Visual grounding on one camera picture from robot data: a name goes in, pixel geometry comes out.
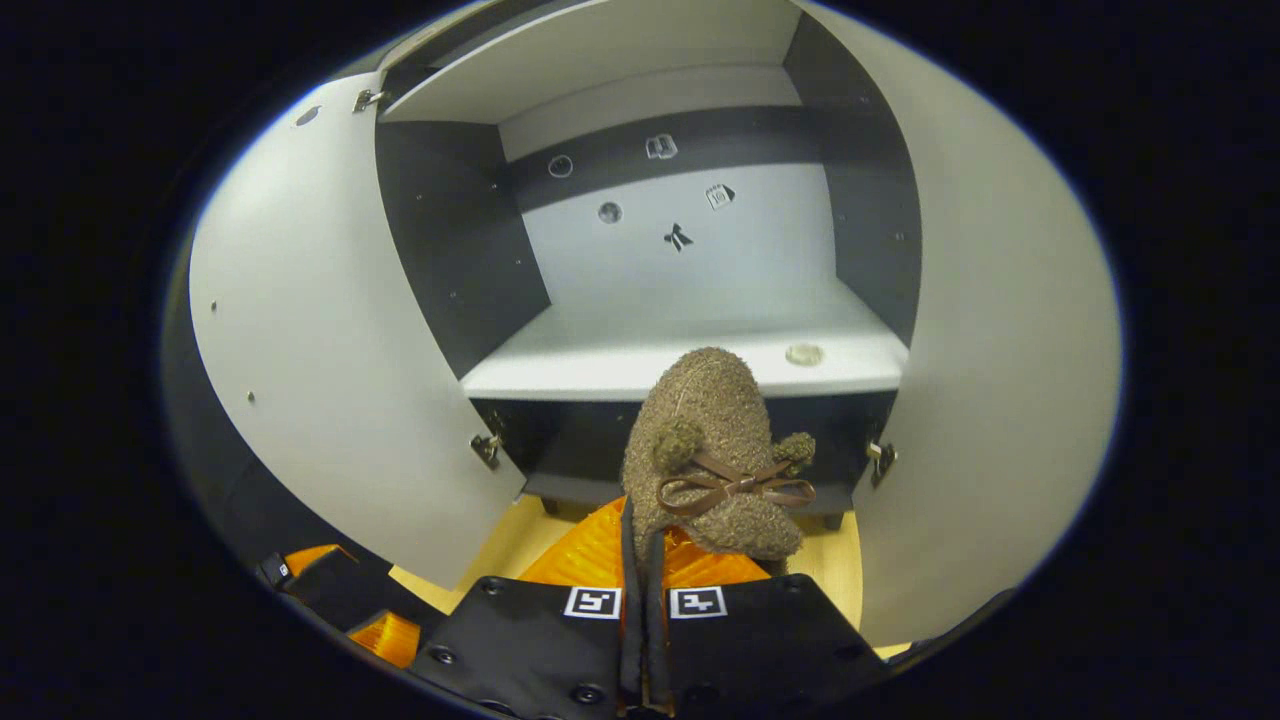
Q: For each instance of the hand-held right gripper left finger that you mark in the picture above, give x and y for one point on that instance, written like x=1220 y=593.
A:
x=530 y=650

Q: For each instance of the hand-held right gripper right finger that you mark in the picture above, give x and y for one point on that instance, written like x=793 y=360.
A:
x=760 y=650

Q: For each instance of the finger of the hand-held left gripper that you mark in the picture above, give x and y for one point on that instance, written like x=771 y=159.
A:
x=345 y=590
x=390 y=640

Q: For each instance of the white cabinet door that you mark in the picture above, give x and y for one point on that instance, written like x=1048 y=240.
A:
x=1000 y=350
x=330 y=350

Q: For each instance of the white shoe cabinet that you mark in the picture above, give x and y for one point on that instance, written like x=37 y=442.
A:
x=680 y=330

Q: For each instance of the small round white disc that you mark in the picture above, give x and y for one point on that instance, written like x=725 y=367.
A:
x=804 y=354

